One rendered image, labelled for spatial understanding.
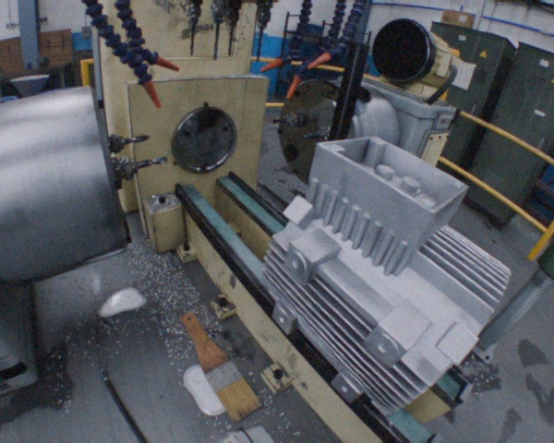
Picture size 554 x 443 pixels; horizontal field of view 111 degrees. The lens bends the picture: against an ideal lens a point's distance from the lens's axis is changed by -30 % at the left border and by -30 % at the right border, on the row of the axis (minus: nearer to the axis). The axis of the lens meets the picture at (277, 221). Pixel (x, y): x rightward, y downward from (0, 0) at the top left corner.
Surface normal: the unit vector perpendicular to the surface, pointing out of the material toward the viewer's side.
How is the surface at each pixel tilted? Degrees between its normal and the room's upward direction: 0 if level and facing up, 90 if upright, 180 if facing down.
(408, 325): 0
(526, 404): 0
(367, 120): 54
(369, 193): 90
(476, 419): 0
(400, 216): 90
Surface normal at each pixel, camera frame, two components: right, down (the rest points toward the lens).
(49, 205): 0.61, 0.29
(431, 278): -0.78, 0.26
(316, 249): 0.14, -0.79
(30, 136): 0.49, -0.27
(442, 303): -0.30, -0.52
